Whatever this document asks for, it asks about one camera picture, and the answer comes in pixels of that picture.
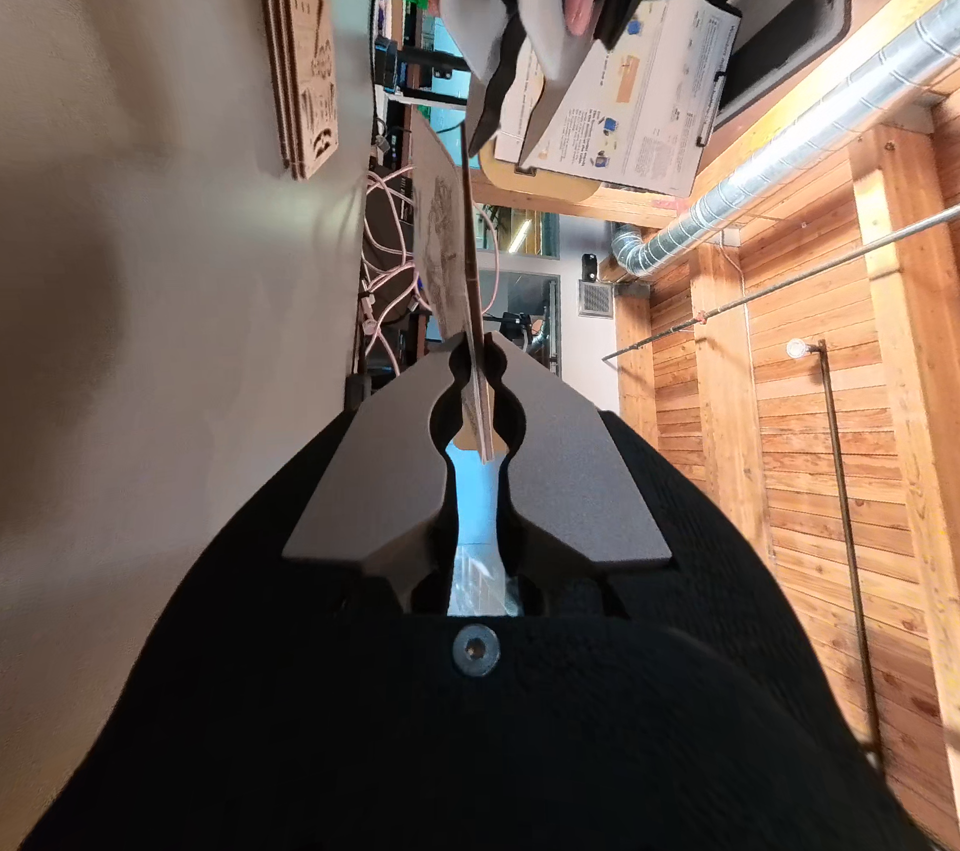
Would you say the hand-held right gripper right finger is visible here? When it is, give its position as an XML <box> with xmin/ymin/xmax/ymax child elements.
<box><xmin>483</xmin><ymin>331</ymin><xmax>672</xmax><ymax>576</ymax></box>

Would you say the wooden board stand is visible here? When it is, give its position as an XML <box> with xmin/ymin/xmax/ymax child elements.
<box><xmin>478</xmin><ymin>134</ymin><xmax>605</xmax><ymax>206</ymax></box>

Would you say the white instruction booklet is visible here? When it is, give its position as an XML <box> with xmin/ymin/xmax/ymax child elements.
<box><xmin>410</xmin><ymin>108</ymin><xmax>475</xmax><ymax>432</ymax></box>

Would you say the stack of wooden sheets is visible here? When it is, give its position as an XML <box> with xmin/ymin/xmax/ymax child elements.
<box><xmin>249</xmin><ymin>0</ymin><xmax>341</xmax><ymax>182</ymax></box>

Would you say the pink cable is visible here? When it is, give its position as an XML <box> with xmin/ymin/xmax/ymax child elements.
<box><xmin>360</xmin><ymin>162</ymin><xmax>502</xmax><ymax>376</ymax></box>

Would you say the thin metal rod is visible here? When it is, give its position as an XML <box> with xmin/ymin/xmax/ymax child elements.
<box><xmin>602</xmin><ymin>204</ymin><xmax>960</xmax><ymax>365</ymax></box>

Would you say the printed instruction sheet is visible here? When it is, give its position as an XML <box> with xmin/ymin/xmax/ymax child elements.
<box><xmin>495</xmin><ymin>0</ymin><xmax>742</xmax><ymax>200</ymax></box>

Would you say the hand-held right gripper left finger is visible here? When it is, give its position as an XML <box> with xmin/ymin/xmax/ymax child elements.
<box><xmin>281</xmin><ymin>332</ymin><xmax>474</xmax><ymax>593</ymax></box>

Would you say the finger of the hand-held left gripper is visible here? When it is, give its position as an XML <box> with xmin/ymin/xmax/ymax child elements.
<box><xmin>437</xmin><ymin>0</ymin><xmax>528</xmax><ymax>157</ymax></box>
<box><xmin>517</xmin><ymin>0</ymin><xmax>603</xmax><ymax>167</ymax></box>

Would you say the pipe wall lamp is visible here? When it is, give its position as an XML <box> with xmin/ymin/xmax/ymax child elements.
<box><xmin>786</xmin><ymin>337</ymin><xmax>886</xmax><ymax>762</ymax></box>

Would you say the silver duct pipe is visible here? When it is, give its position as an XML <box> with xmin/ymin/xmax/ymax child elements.
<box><xmin>611</xmin><ymin>0</ymin><xmax>960</xmax><ymax>280</ymax></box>

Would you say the small black blue device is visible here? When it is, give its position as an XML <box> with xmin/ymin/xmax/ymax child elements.
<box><xmin>371</xmin><ymin>35</ymin><xmax>400</xmax><ymax>93</ymax></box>

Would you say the black tripod camera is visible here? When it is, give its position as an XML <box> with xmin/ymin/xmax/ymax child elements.
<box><xmin>483</xmin><ymin>309</ymin><xmax>558</xmax><ymax>372</ymax></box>

